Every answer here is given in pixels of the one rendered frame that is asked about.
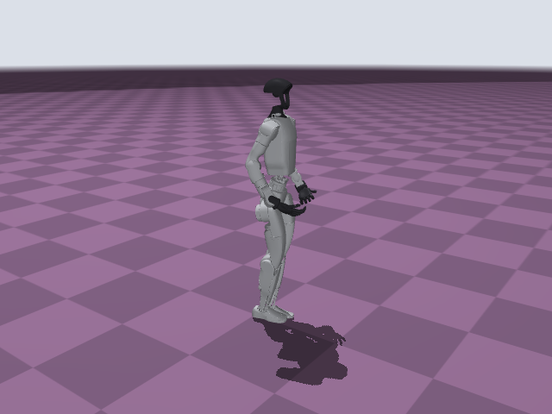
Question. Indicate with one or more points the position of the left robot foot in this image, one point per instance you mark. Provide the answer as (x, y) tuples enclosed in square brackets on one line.
[(288, 313)]

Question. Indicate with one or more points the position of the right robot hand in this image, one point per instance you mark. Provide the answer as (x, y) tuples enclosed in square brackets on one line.
[(285, 208)]

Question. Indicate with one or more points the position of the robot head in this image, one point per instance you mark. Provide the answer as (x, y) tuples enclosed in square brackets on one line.
[(278, 87)]

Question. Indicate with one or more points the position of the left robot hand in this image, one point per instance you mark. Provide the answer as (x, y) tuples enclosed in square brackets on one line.
[(304, 193)]

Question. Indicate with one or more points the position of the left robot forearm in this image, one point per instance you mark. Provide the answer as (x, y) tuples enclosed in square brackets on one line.
[(296, 178)]

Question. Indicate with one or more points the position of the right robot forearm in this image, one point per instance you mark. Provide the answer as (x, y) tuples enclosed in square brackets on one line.
[(258, 179)]

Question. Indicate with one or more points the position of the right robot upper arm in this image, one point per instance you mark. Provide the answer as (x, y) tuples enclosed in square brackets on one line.
[(267, 132)]

